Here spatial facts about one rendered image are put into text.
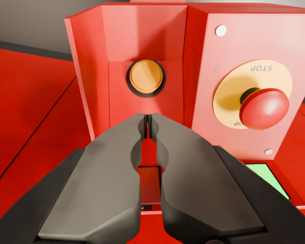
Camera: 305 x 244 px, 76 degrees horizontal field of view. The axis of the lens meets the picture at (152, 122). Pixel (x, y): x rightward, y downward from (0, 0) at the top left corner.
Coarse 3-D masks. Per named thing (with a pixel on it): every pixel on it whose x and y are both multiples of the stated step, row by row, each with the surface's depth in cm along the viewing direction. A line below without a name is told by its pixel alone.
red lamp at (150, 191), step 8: (144, 168) 22; (152, 168) 22; (144, 176) 21; (152, 176) 21; (144, 184) 20; (152, 184) 20; (144, 192) 19; (152, 192) 19; (144, 200) 19; (152, 200) 19; (160, 200) 19
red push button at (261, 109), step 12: (252, 96) 16; (264, 96) 15; (276, 96) 15; (240, 108) 16; (252, 108) 16; (264, 108) 16; (276, 108) 16; (288, 108) 16; (240, 120) 17; (252, 120) 16; (264, 120) 16; (276, 120) 16
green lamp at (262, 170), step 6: (252, 168) 22; (258, 168) 22; (264, 168) 22; (258, 174) 21; (264, 174) 21; (270, 174) 21; (270, 180) 21; (276, 186) 20; (282, 192) 19; (288, 198) 19
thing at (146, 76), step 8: (136, 64) 23; (144, 64) 22; (152, 64) 22; (136, 72) 22; (144, 72) 22; (152, 72) 22; (160, 72) 23; (136, 80) 22; (144, 80) 22; (152, 80) 22; (160, 80) 23; (136, 88) 23; (144, 88) 22; (152, 88) 22
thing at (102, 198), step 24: (144, 120) 11; (96, 144) 9; (120, 144) 9; (96, 168) 7; (120, 168) 7; (72, 192) 6; (96, 192) 6; (120, 192) 6; (48, 216) 6; (72, 216) 6; (96, 216) 6; (120, 216) 6; (72, 240) 5; (96, 240) 6; (120, 240) 6
